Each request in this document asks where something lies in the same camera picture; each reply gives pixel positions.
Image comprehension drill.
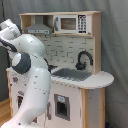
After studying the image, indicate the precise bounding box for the grey dispenser panel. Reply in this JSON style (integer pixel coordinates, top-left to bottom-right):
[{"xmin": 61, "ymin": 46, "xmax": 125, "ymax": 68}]
[{"xmin": 54, "ymin": 94, "xmax": 70, "ymax": 120}]

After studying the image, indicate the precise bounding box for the grey toy sink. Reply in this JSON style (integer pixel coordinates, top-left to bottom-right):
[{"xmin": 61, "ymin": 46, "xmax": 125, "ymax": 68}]
[{"xmin": 53, "ymin": 68, "xmax": 92, "ymax": 81}]

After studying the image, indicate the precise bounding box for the grey range hood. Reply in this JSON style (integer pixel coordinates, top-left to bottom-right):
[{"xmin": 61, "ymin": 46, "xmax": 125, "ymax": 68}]
[{"xmin": 24, "ymin": 15, "xmax": 52, "ymax": 34}]

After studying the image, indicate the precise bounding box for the black toy faucet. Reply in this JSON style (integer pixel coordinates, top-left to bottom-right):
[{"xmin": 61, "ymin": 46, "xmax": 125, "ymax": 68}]
[{"xmin": 75, "ymin": 51, "xmax": 93, "ymax": 70}]

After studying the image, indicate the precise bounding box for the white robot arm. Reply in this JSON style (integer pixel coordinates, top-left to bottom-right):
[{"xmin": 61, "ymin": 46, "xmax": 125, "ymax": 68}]
[{"xmin": 0, "ymin": 19, "xmax": 51, "ymax": 128}]

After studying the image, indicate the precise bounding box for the toy microwave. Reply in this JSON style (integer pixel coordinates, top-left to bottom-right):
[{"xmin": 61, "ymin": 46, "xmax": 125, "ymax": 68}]
[{"xmin": 54, "ymin": 14, "xmax": 91, "ymax": 34}]

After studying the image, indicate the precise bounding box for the wooden toy kitchen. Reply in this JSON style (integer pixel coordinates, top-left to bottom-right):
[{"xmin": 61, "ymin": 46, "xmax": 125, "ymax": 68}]
[{"xmin": 8, "ymin": 11, "xmax": 114, "ymax": 128}]

